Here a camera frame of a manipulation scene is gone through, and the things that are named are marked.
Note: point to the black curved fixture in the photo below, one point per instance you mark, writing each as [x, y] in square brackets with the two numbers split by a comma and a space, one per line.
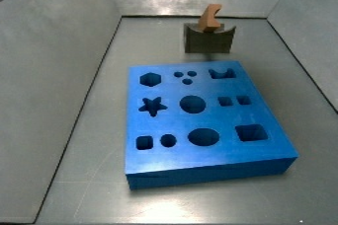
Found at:
[201, 42]

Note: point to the blue shape sorting block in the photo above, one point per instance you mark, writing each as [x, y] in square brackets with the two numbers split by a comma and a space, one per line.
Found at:
[199, 126]

